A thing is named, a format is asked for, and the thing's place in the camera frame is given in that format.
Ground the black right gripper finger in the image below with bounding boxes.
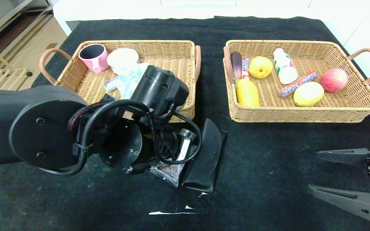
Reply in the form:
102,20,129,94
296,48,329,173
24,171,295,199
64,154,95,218
316,148,370,166
307,184,370,222

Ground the white milk drink bottle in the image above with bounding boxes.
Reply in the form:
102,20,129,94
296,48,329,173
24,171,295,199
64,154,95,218
273,48,298,85

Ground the long yellow mango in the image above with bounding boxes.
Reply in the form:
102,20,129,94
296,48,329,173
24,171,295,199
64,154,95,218
235,78,260,107

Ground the yellow pear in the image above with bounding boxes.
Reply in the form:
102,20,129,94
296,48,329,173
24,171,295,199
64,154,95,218
249,56,273,80

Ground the black leather pouch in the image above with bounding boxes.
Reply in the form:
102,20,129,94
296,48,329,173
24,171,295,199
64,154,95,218
180,118,227,193

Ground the black cleanser tube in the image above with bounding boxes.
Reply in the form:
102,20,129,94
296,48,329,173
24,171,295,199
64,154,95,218
150,128,198,188

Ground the light blue bath loofah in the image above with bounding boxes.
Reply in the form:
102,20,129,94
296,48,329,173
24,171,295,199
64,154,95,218
116,63,149,100

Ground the wicker basket holding food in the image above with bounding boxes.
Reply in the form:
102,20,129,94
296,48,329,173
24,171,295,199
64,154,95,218
223,39,370,123

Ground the wicker basket holding household items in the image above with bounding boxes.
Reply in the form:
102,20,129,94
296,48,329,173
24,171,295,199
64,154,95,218
39,40,202,124

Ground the yellow lemon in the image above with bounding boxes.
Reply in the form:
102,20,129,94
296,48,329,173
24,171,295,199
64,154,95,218
293,81,324,107

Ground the red apple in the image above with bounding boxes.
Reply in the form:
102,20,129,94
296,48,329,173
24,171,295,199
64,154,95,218
320,68,349,94

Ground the red blue wrapped sausage stick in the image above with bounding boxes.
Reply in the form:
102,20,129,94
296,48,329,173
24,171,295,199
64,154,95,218
279,71,319,98

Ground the white cabinet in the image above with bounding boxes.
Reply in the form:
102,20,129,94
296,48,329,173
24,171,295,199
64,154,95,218
310,0,370,108

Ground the red candy packet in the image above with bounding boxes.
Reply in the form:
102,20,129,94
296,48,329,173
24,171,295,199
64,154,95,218
241,58,250,79

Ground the purple eggplant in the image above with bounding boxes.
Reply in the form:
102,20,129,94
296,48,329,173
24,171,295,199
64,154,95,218
231,51,243,84

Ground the black tablecloth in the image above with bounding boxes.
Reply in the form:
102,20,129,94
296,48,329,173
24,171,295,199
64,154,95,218
0,16,370,231

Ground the white round bowl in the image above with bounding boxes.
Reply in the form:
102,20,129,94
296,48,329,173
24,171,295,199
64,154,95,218
107,47,140,75

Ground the grey translucent toothbrush case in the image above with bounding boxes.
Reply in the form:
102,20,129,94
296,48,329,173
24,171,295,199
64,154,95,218
103,77,120,92

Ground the pink plastic cup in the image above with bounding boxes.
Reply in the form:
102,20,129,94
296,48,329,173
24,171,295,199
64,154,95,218
78,43,110,73

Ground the wooden slatted rack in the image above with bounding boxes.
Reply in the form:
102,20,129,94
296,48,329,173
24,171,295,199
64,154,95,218
0,37,34,91

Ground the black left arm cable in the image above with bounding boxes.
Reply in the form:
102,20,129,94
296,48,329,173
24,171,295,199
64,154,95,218
39,99,203,177

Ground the red black braided cable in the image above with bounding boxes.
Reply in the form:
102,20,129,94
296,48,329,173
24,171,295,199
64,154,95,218
67,101,111,133

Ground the grey metal shelf frame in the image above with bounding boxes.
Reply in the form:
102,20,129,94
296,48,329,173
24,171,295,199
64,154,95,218
0,0,54,42

